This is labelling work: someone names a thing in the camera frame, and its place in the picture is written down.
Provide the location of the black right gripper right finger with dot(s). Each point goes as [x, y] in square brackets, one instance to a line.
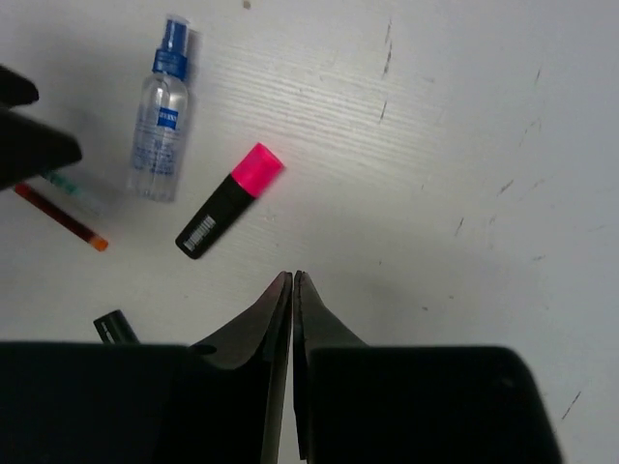
[356, 403]

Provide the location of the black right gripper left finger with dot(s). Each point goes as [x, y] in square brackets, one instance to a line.
[217, 401]

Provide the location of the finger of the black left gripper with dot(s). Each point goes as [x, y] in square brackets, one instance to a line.
[29, 148]

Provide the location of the clear spray bottle blue cap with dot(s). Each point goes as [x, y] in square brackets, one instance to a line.
[159, 136]

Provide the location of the green ink pen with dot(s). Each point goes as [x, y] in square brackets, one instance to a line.
[87, 192]

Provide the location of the red ink pen orange cap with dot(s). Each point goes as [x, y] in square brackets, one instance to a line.
[80, 230]

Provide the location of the black highlighter green cap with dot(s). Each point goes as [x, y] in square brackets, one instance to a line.
[114, 328]

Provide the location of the black highlighter pink cap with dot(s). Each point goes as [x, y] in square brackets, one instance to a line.
[236, 193]

